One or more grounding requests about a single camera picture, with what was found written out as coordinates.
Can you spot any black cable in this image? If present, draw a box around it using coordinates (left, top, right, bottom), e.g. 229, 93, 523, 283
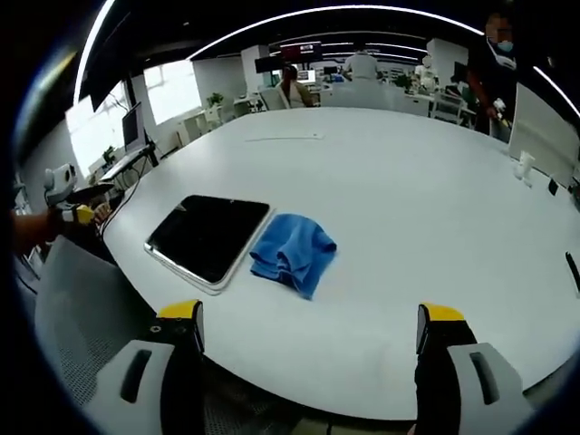
97, 179, 146, 237

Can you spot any white partition panel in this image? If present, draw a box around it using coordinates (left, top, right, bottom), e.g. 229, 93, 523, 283
507, 83, 580, 189

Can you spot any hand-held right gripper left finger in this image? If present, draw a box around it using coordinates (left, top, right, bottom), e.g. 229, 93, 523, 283
83, 298, 206, 435

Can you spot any wall screen with red banner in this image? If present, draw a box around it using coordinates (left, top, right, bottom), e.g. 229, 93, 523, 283
279, 41, 323, 60

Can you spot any blue cleaning cloth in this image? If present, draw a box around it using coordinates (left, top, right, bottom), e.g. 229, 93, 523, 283
248, 213, 338, 301

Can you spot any white office chair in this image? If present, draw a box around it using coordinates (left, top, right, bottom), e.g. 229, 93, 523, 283
259, 86, 287, 111

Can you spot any potted green plant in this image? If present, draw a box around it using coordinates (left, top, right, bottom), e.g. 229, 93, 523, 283
206, 92, 225, 120

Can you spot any grey mesh office chair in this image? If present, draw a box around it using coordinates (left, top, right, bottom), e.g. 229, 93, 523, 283
34, 235, 158, 409

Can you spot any black tablet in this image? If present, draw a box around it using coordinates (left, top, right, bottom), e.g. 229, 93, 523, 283
143, 194, 277, 297

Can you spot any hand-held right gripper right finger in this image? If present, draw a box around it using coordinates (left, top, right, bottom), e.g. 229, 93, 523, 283
413, 302, 536, 435

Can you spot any white paper cup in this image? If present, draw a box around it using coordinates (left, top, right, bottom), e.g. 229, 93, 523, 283
513, 150, 536, 188

